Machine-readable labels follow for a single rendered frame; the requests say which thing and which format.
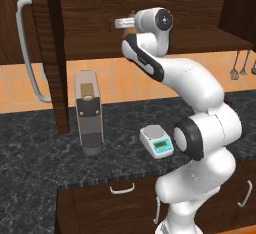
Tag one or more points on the dark wood cabinet door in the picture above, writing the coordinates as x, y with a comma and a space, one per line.
50, 44
8, 18

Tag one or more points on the grey coffee machine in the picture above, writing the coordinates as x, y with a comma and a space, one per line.
89, 111

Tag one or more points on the hanging grey kitchen utensil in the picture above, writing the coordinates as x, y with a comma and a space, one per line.
253, 68
243, 69

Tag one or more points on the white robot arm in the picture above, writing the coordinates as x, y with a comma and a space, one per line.
196, 88

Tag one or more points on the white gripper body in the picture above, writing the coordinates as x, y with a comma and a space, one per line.
124, 22

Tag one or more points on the dark wood wall cabinet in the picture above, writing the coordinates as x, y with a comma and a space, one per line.
240, 8
90, 18

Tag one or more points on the hanging slotted spatula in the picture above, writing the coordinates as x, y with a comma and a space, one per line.
235, 73

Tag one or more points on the white digital scale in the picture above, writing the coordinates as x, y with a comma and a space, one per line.
156, 141

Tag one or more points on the dark wood cupboard door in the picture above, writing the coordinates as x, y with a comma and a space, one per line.
223, 211

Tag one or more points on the dark wood drawer front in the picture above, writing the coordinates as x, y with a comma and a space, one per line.
106, 211

